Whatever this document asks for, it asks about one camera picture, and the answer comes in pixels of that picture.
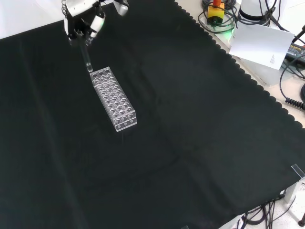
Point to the clear acrylic plate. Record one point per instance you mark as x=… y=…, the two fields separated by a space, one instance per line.
x=298 y=170

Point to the white metal bracket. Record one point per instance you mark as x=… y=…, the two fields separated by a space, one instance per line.
x=291 y=192

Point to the black bench cloth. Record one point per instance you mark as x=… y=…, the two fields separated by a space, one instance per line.
x=190 y=119

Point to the yellow stop button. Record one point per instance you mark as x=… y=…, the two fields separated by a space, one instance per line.
x=215 y=13

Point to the clear acrylic test tube rack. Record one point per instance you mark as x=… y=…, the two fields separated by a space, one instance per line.
x=112 y=100

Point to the pale white board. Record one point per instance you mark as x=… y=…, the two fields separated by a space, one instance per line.
x=259 y=43

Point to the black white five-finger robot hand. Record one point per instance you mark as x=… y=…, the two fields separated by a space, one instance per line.
x=79 y=9

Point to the white round device base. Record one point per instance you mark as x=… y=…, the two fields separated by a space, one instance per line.
x=249 y=10

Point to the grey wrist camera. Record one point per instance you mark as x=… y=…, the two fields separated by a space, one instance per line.
x=122 y=8

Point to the clear glass test tube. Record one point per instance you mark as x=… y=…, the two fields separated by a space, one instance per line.
x=86 y=59

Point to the black power adapter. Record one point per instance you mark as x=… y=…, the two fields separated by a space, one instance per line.
x=296 y=51

